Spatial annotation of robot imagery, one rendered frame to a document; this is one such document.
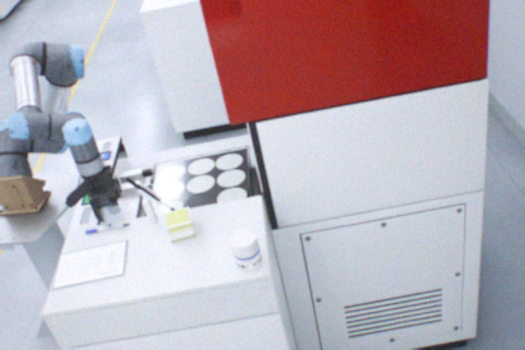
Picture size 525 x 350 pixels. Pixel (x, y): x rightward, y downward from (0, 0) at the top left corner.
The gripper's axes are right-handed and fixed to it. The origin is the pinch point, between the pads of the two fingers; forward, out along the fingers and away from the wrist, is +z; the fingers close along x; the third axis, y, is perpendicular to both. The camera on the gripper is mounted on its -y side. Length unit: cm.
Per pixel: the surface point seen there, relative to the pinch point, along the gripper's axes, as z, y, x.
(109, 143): 1, -8, 55
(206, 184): 7.0, 29.6, 23.5
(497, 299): 96, 138, 29
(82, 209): 1.8, -11.2, 13.7
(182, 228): -3.2, 25.3, -12.7
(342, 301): 54, 69, 5
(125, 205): 9.3, 0.0, 22.8
